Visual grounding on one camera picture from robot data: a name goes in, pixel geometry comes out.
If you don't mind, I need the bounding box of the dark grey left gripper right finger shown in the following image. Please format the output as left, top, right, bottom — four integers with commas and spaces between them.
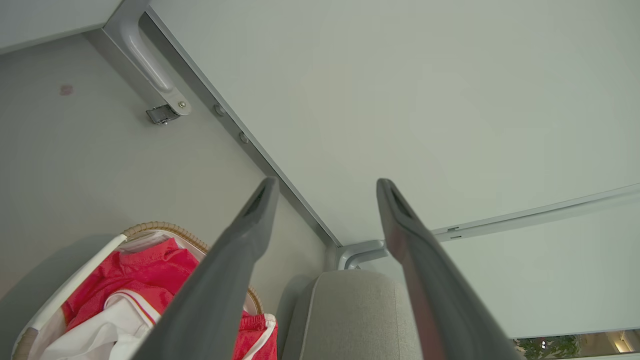
376, 178, 523, 360

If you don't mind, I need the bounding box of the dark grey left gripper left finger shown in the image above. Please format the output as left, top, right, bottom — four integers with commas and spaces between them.
132, 176, 280, 360

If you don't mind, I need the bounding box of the red and white garment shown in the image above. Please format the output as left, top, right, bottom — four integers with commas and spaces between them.
40, 237, 278, 360

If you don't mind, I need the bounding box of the grey fabric sofa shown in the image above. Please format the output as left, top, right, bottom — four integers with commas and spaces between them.
282, 270, 426, 360

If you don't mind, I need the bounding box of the grey partition corner foot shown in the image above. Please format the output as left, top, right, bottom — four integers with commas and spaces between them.
336, 240, 390, 271

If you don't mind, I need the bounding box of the green plant foliage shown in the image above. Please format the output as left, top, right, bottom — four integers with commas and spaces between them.
515, 335, 583, 360

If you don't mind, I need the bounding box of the wicker-rimmed white laundry basket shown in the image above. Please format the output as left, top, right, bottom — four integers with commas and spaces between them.
11, 221, 265, 360

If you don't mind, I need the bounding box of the white basket liner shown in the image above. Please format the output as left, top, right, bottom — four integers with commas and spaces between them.
15, 231, 261, 360

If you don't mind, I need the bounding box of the grey partition foot with caster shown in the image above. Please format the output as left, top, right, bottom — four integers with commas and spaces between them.
104, 0, 192, 117

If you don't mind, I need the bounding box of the small caster bracket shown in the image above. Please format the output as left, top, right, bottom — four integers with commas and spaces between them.
146, 105, 181, 126

